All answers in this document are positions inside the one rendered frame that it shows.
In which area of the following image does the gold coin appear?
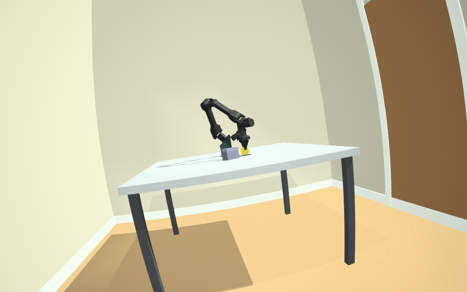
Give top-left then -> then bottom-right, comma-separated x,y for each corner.
240,147 -> 249,155

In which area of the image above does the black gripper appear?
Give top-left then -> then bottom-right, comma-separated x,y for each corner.
237,128 -> 250,150

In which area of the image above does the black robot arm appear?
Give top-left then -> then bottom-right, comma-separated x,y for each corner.
201,98 -> 255,143

